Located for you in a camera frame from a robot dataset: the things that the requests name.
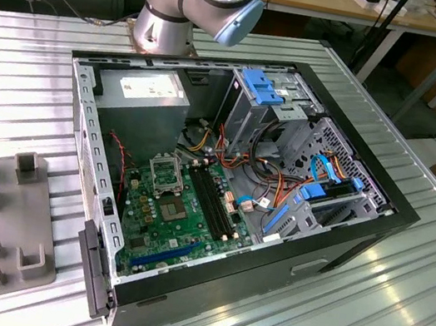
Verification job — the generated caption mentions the metal locking lever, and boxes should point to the metal locking lever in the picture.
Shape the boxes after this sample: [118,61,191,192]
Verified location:
[169,149,196,203]

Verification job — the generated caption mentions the metal socket cover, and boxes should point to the metal socket cover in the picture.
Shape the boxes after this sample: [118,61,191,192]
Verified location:
[143,149,186,199]

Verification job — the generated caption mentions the CPU socket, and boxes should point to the CPU socket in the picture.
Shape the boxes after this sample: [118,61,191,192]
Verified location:
[153,190,191,227]

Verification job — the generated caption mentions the black RAM slot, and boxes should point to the black RAM slot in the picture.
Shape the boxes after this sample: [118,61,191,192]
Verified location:
[177,157,240,244]
[190,158,252,242]

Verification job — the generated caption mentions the pink port connectors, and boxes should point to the pink port connectors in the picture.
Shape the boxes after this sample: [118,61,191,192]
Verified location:
[222,190,240,217]

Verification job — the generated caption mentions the grey metal drive cage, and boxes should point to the grey metal drive cage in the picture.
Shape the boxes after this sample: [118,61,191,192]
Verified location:
[216,58,332,169]

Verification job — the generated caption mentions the blue plastic drive latch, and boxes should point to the blue plastic drive latch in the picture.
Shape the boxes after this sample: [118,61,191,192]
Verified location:
[235,65,290,111]

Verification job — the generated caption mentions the grey power supply unit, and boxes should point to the grey power supply unit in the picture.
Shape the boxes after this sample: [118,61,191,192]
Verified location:
[82,57,197,174]

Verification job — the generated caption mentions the blue disk carrier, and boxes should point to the blue disk carrier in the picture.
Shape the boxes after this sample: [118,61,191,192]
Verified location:
[297,168,365,212]

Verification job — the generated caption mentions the green motherboard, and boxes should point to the green motherboard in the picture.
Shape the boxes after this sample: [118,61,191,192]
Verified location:
[107,146,269,298]

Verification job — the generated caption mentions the grey metal disk bay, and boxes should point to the grey metal disk bay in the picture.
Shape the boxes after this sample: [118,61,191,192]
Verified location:
[256,161,374,261]

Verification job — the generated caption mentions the blue expansion slot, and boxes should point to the blue expansion slot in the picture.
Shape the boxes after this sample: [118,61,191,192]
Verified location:
[129,229,203,279]

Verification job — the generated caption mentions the black open PC case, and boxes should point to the black open PC case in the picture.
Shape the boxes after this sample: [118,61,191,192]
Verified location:
[22,22,436,326]

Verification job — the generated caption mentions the dark grey case front bezel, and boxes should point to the dark grey case front bezel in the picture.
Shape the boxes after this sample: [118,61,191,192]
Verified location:
[63,216,128,322]

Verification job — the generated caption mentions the black tripod pole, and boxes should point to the black tripod pole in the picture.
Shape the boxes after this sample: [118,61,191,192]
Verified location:
[349,0,413,77]

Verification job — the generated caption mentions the white flat box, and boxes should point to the white flat box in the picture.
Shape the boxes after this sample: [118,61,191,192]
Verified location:
[352,0,411,19]

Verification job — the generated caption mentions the yellow black wire bundle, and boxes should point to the yellow black wire bundle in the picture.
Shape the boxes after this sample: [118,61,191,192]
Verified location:
[180,121,213,156]

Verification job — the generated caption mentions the blue wire white plug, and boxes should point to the blue wire white plug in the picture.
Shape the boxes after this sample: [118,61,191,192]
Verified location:
[233,193,259,216]

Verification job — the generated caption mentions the red orange wire bundle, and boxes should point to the red orange wire bundle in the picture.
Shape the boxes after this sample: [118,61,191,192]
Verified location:
[205,123,316,216]

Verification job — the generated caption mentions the blue plastic rail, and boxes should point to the blue plastic rail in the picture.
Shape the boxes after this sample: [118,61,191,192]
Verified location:
[261,200,291,240]

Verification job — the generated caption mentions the blue flat wire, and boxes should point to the blue flat wire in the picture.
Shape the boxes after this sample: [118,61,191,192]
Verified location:
[306,151,349,190]

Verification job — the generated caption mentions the red black twisted wire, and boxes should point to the red black twisted wire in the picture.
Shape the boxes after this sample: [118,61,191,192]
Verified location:
[97,130,139,203]

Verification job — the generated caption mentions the orange yellow wire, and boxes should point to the orange yellow wire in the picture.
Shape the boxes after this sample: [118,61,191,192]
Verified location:
[323,150,356,183]

